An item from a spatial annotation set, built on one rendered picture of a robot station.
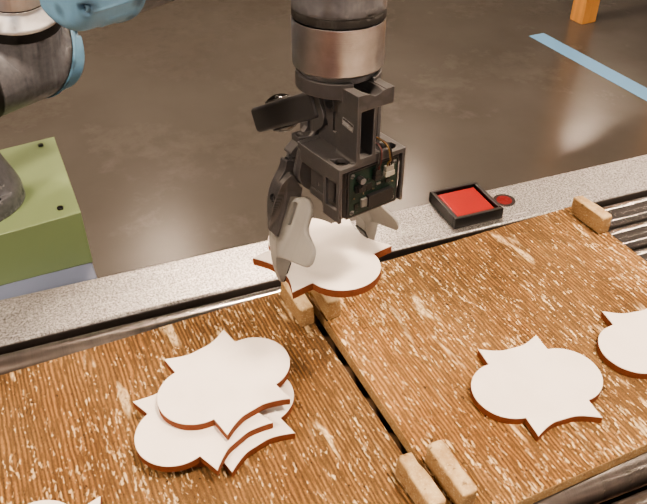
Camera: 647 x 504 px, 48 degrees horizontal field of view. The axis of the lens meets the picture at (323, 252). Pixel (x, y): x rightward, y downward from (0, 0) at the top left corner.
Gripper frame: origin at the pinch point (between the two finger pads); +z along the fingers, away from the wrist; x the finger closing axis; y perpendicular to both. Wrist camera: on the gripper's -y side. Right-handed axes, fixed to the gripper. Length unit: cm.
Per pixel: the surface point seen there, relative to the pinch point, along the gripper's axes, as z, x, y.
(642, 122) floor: 99, 249, -108
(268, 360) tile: 9.3, -7.9, 1.6
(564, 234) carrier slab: 11.3, 37.0, 2.4
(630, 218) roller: 14, 51, 3
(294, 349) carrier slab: 11.9, -3.4, -0.5
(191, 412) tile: 9.4, -17.3, 3.1
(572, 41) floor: 97, 298, -187
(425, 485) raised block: 9.7, -4.7, 21.8
